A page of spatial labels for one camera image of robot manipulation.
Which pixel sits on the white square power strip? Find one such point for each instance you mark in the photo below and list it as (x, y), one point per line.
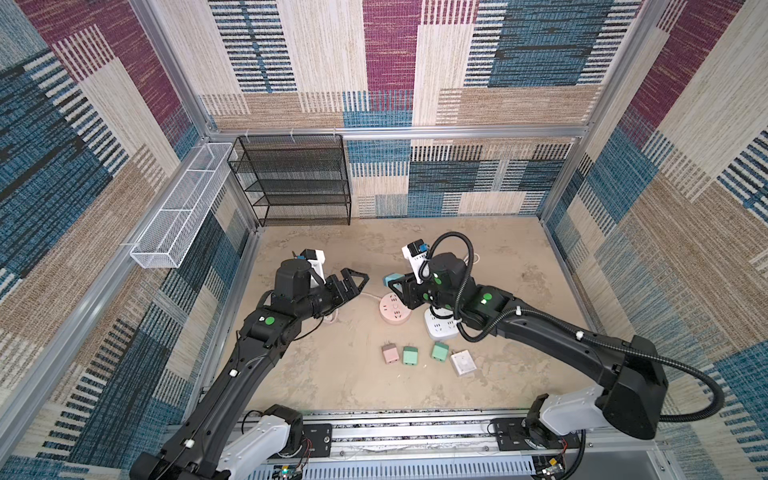
(440, 324)

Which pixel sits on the pink usb charger plug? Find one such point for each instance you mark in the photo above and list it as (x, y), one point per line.
(390, 353)

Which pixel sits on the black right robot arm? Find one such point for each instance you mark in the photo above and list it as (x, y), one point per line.
(628, 389)

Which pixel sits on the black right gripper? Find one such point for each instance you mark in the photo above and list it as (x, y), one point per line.
(410, 288)

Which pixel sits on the white usb charger plug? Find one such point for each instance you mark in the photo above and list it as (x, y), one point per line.
(463, 363)

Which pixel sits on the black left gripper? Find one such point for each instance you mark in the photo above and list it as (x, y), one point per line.
(347, 290)

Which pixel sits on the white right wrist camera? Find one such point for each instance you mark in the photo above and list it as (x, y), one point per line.
(415, 253)

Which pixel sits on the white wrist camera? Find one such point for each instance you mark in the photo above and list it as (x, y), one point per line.
(415, 253)
(316, 259)

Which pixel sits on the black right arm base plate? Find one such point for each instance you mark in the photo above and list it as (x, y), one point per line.
(518, 434)

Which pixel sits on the black wire shelf rack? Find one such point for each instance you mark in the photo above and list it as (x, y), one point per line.
(294, 180)

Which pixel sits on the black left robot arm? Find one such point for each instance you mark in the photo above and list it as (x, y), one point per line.
(299, 294)

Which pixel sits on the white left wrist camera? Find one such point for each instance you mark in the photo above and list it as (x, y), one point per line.
(316, 259)

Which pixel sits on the green usb charger plug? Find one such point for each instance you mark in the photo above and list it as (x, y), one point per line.
(410, 356)

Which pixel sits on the white mesh wall basket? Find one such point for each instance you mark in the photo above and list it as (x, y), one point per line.
(173, 228)

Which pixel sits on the pink round power strip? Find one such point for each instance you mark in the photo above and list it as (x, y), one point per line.
(393, 311)

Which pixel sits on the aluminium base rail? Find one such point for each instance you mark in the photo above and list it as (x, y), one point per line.
(431, 444)

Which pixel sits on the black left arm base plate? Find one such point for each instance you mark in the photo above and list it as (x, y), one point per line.
(310, 440)

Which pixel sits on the teal usb charger plug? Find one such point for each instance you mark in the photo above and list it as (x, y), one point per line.
(392, 277)

